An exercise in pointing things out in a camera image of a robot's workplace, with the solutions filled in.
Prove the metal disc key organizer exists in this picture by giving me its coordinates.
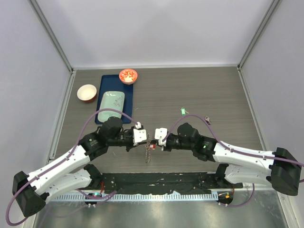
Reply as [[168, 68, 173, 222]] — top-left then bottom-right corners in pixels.
[[145, 133, 151, 163]]

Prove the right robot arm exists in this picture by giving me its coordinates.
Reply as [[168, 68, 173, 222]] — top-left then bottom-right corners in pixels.
[[154, 123, 302, 196]]

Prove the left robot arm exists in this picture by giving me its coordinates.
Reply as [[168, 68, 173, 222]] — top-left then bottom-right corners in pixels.
[[12, 117, 147, 218]]

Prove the green key tag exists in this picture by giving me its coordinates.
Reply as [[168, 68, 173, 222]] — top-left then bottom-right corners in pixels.
[[180, 107, 189, 116]]

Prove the black-head key far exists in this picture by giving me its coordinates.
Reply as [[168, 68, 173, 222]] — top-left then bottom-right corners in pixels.
[[204, 116, 211, 125]]

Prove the light green rectangular plate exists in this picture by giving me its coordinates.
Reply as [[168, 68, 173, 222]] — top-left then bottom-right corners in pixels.
[[97, 91, 125, 123]]

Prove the white and red bowl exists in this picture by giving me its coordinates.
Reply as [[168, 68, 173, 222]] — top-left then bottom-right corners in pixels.
[[76, 84, 97, 103]]

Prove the blue tray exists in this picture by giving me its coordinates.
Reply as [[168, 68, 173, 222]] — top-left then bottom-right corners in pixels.
[[96, 75, 133, 117]]

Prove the red patterned bowl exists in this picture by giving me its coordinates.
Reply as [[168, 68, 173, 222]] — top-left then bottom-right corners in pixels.
[[119, 68, 138, 85]]

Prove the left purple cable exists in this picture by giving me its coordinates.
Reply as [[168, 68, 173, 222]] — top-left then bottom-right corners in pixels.
[[6, 108, 141, 226]]

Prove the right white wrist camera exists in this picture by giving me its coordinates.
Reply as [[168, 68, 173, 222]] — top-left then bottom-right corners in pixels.
[[154, 128, 168, 146]]

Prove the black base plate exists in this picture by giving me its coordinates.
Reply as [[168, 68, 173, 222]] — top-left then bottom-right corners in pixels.
[[102, 172, 243, 195]]

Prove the slotted cable duct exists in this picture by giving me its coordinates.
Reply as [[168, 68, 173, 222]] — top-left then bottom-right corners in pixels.
[[52, 191, 218, 202]]

